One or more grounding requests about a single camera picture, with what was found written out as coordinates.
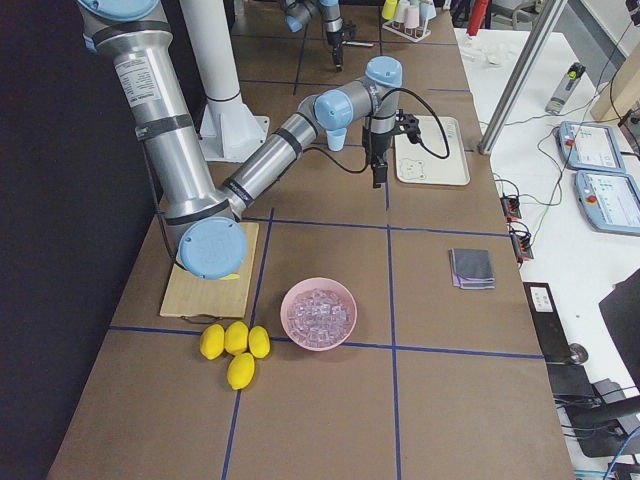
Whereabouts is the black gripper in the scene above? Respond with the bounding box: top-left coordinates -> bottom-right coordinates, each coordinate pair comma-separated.
362,111 -> 421,189
325,20 -> 356,70

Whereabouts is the steel muddler black tip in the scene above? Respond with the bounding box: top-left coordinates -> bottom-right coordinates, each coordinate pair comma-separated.
343,41 -> 374,48

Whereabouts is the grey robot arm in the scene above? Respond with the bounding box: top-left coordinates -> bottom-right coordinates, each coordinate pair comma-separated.
78,1 -> 403,280
278,0 -> 357,71

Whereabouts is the light blue plastic cup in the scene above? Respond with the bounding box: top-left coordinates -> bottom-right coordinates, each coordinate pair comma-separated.
326,128 -> 347,152

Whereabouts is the yellow-green upturned cup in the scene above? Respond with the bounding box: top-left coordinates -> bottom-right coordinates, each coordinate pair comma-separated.
381,0 -> 398,20

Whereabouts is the pink upturned cup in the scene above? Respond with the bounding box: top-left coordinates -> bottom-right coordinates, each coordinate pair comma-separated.
404,5 -> 420,30

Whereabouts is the pink bowl of ice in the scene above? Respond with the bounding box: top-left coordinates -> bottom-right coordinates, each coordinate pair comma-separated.
280,277 -> 358,352

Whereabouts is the cream bear serving tray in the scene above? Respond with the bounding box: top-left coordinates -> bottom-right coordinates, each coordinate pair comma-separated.
395,116 -> 470,186

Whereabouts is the folded grey cloth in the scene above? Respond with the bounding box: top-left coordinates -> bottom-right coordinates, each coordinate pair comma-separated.
449,248 -> 495,290

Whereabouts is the clear water bottle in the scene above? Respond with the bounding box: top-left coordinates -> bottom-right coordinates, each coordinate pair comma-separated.
545,62 -> 586,115

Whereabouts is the whole lemon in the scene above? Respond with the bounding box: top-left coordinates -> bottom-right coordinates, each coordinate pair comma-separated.
224,321 -> 249,356
227,352 -> 256,390
199,324 -> 225,360
248,325 -> 271,359

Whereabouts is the upper teach pendant tablet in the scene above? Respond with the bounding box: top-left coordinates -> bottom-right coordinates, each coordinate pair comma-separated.
557,121 -> 626,173

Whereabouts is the teach pendant tablet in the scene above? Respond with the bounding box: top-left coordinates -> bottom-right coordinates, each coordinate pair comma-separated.
557,121 -> 626,173
574,170 -> 639,236

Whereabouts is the wooden cutting board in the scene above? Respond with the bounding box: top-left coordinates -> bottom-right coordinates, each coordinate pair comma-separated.
160,222 -> 259,319

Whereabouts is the lower teach pendant tablet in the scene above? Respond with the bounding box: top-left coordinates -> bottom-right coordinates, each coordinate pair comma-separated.
574,170 -> 639,236

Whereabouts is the black box with label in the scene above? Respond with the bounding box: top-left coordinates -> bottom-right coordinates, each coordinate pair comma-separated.
523,282 -> 572,364

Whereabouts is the white wire cup rack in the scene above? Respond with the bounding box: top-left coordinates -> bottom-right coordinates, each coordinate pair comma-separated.
382,20 -> 431,43

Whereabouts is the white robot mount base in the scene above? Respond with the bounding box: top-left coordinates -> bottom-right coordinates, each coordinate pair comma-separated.
180,0 -> 270,163

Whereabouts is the aluminium frame post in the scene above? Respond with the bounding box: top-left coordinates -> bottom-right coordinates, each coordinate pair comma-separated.
478,0 -> 568,155

